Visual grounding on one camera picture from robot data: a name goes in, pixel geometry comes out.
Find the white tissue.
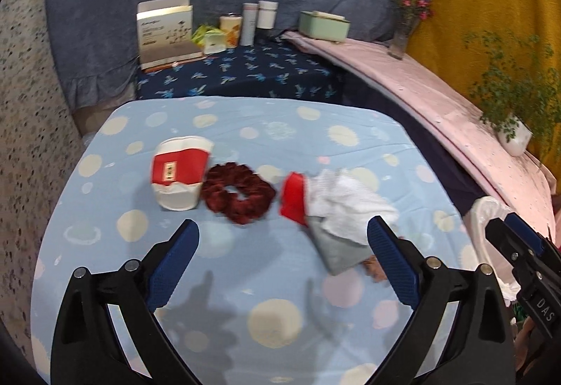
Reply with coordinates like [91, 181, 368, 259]
[307, 168, 400, 237]

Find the open cardboard box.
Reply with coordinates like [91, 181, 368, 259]
[137, 0, 204, 71]

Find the grey cloth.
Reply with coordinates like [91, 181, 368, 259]
[309, 216, 373, 277]

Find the pink speckled cloth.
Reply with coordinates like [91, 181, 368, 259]
[280, 31, 557, 237]

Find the green plant in white pot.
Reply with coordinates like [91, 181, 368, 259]
[465, 30, 561, 158]

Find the mint green tissue box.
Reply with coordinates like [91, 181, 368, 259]
[299, 10, 351, 43]

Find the dark red scrunchie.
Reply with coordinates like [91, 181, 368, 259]
[202, 163, 278, 225]

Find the white jar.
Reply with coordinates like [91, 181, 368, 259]
[256, 0, 278, 30]

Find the tall white bottle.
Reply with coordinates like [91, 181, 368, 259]
[241, 3, 258, 46]

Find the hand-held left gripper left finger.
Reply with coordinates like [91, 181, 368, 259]
[50, 218, 200, 385]

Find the navy patterned cloth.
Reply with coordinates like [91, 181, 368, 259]
[136, 41, 345, 101]

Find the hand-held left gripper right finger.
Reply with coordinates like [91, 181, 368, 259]
[367, 216, 514, 385]

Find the glass vase with pink flowers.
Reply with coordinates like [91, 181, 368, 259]
[388, 0, 434, 60]

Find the small green box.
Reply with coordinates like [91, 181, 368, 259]
[191, 25, 227, 55]

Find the red and white paper cup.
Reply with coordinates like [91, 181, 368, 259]
[150, 135, 214, 211]
[279, 172, 313, 228]

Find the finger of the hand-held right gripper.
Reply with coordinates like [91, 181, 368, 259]
[504, 212, 561, 264]
[484, 218, 544, 277]

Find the light blue dotted blanket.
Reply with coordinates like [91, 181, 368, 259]
[31, 96, 487, 385]

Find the tin can with orange print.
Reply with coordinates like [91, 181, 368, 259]
[219, 14, 243, 48]

